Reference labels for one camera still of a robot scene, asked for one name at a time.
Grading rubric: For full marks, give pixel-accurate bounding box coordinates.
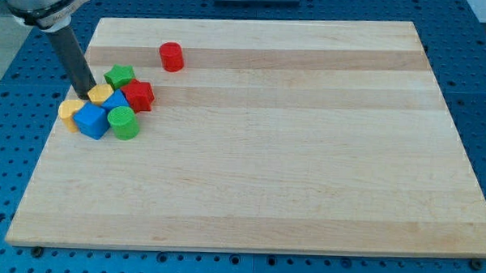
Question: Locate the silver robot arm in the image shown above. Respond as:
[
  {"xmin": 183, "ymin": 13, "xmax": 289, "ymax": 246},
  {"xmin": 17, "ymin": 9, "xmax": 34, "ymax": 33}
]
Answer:
[{"xmin": 5, "ymin": 0, "xmax": 91, "ymax": 32}]

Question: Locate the light wooden board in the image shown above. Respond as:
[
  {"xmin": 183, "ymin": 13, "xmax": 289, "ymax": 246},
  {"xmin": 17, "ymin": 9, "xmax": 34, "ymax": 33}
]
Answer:
[{"xmin": 6, "ymin": 18, "xmax": 486, "ymax": 258}]

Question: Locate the red cylinder block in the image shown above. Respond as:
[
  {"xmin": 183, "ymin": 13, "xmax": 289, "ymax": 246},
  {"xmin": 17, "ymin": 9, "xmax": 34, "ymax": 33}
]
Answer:
[{"xmin": 159, "ymin": 41, "xmax": 184, "ymax": 72}]

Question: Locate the red star block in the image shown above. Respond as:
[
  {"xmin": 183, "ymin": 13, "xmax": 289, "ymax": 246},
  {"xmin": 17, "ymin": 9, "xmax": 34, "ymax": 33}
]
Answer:
[{"xmin": 121, "ymin": 79, "xmax": 155, "ymax": 113}]

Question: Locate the green cylinder block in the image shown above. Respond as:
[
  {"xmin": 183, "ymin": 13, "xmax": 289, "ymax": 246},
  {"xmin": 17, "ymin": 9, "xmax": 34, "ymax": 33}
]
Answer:
[{"xmin": 108, "ymin": 106, "xmax": 139, "ymax": 141}]

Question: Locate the blue triangle block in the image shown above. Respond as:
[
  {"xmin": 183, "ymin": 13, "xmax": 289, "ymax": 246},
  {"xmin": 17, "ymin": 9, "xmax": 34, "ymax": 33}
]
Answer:
[{"xmin": 100, "ymin": 90, "xmax": 129, "ymax": 113}]

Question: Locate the green star block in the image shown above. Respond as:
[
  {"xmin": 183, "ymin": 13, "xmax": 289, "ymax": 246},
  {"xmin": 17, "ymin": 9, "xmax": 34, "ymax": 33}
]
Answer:
[{"xmin": 103, "ymin": 65, "xmax": 136, "ymax": 91}]

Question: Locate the yellow hexagon block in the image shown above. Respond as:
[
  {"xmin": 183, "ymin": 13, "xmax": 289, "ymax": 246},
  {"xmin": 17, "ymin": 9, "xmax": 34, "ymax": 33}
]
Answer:
[{"xmin": 87, "ymin": 83, "xmax": 114, "ymax": 106}]

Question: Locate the blue cube block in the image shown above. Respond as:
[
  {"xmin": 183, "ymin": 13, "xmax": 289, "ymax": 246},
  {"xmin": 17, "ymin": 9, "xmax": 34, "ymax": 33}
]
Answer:
[{"xmin": 73, "ymin": 103, "xmax": 109, "ymax": 139}]

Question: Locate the yellow heart block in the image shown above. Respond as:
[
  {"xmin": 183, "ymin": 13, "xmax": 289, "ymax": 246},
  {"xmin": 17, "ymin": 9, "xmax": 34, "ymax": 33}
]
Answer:
[{"xmin": 58, "ymin": 100, "xmax": 85, "ymax": 133}]

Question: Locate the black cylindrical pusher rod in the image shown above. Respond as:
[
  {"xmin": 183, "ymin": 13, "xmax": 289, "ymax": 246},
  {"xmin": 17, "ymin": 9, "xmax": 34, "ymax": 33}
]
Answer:
[{"xmin": 45, "ymin": 25, "xmax": 96, "ymax": 100}]

